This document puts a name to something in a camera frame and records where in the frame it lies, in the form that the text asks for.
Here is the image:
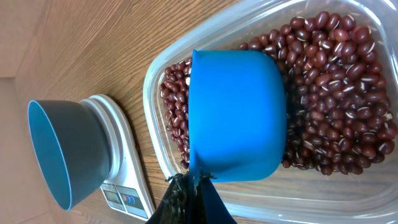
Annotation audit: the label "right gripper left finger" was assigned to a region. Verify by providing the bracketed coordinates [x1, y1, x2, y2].
[146, 172, 194, 224]

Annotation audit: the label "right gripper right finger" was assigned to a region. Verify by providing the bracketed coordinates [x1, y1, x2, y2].
[195, 173, 236, 224]

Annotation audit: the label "blue plastic measuring scoop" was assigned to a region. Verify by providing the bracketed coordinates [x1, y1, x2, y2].
[188, 50, 287, 223]

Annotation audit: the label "white digital kitchen scale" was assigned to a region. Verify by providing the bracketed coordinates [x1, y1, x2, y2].
[80, 94, 155, 222]

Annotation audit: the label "teal metal bowl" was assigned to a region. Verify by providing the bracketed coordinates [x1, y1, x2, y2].
[27, 100, 111, 210]

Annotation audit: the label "red adzuki beans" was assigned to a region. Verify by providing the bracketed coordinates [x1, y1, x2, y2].
[159, 11, 397, 175]

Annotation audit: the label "clear plastic food container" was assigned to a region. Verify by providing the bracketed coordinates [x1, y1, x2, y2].
[143, 0, 397, 223]

